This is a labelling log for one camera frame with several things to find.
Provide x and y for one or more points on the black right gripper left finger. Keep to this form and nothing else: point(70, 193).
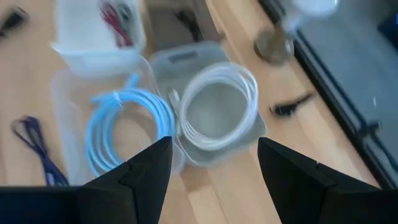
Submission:
point(133, 193)

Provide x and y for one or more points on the black adapter plug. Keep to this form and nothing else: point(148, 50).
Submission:
point(12, 20)

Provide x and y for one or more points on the black aluminium table frame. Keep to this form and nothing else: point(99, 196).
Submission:
point(332, 102)

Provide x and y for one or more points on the brown translucent plastic bin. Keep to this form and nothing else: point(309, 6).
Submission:
point(161, 28)

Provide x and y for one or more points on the grey translucent plastic bin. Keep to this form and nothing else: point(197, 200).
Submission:
point(217, 109)

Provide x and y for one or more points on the clear plastic bin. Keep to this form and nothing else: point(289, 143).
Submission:
point(71, 130)

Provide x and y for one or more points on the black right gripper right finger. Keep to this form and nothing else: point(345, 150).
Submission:
point(311, 199)

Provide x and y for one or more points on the white plastic bin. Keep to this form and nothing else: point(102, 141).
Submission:
point(87, 37)

